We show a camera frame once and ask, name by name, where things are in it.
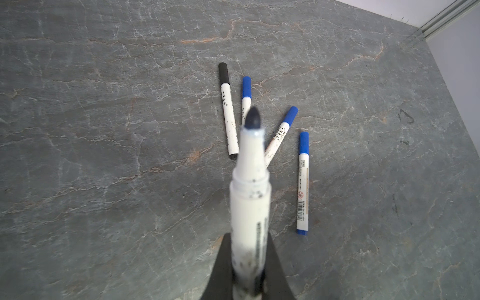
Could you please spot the blue white marker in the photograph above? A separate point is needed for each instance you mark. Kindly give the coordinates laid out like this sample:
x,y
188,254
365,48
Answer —
x,y
303,185
246,97
278,138
250,198

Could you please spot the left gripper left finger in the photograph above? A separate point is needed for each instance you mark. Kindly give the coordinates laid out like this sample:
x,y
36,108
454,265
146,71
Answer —
x,y
220,284

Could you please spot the blue white marker bottom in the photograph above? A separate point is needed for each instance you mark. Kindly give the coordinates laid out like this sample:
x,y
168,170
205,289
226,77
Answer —
x,y
278,138

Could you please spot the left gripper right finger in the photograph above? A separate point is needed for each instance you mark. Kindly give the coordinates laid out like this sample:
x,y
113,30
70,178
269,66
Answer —
x,y
275,286

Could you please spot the black white marker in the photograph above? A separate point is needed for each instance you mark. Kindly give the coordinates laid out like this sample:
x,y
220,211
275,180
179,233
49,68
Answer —
x,y
229,116

